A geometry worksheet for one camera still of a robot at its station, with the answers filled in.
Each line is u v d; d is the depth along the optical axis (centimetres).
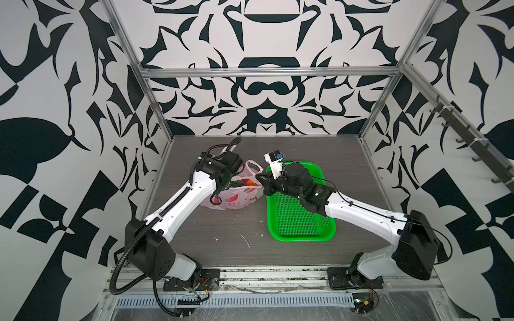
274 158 65
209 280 74
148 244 40
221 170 54
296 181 58
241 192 81
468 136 60
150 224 41
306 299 71
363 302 71
